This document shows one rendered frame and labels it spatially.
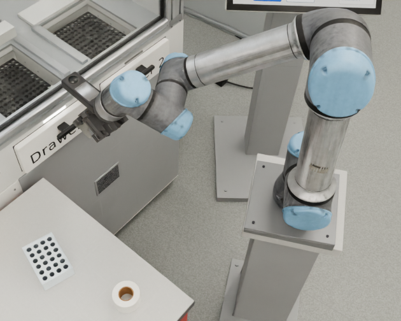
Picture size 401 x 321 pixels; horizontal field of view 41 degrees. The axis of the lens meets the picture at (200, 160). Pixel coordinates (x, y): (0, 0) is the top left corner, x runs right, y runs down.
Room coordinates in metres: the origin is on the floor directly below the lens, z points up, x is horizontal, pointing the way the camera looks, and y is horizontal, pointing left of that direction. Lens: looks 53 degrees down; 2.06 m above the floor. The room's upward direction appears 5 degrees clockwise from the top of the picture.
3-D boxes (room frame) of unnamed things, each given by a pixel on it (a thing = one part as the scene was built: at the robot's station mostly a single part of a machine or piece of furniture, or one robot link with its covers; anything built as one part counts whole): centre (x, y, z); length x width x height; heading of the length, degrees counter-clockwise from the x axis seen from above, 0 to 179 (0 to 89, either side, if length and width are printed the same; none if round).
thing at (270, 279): (0.87, -0.29, 0.38); 0.30 x 0.30 x 0.76; 81
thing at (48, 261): (0.60, 0.37, 0.78); 0.12 x 0.08 x 0.04; 39
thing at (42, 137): (0.96, 0.41, 0.87); 0.29 x 0.02 x 0.11; 144
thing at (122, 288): (0.52, 0.16, 0.78); 0.07 x 0.07 x 0.04
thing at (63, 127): (0.94, 0.38, 0.91); 0.07 x 0.04 x 0.01; 144
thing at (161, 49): (1.21, 0.22, 0.87); 0.29 x 0.02 x 0.11; 144
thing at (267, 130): (1.59, -0.29, 0.51); 0.50 x 0.45 x 1.02; 4
